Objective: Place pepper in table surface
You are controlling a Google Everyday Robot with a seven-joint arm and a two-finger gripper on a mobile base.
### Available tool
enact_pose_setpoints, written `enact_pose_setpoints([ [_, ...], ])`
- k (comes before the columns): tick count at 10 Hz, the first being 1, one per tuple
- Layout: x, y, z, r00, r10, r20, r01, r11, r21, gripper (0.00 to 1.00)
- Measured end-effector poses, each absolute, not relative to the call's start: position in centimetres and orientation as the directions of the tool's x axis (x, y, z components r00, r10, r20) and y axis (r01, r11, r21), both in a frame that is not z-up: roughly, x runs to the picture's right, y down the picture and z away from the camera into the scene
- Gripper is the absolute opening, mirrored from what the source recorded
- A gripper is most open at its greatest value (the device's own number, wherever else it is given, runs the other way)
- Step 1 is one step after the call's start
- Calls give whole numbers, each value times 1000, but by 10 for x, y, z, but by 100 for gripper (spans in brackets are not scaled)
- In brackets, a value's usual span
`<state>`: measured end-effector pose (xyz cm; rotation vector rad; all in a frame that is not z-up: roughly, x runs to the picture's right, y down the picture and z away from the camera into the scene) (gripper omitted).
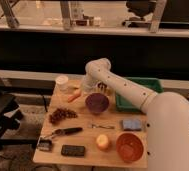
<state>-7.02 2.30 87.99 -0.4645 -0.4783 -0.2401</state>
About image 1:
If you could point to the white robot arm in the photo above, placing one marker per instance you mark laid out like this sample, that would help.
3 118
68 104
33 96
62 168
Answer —
167 116

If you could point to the purple bowl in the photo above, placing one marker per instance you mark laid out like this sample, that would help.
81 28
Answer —
97 103

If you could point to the green plastic tray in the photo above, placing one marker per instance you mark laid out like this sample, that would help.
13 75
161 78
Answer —
137 91

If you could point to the white cup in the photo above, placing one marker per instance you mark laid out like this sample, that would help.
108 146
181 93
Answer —
62 82

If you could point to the wooden board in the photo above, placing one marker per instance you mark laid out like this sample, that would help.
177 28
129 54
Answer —
87 137

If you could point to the bunch of dark grapes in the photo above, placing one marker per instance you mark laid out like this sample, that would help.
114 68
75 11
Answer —
60 114

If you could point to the blue sponge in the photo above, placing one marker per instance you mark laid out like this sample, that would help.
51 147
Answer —
132 125

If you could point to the yellow apple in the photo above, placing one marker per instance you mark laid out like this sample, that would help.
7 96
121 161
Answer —
102 142

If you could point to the orange bowl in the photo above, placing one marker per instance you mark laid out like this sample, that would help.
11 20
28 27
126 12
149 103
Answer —
129 147

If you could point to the black rectangular block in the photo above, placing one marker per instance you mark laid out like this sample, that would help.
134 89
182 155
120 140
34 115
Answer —
72 150

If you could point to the small black metal object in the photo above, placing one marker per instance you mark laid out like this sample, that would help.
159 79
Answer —
44 144

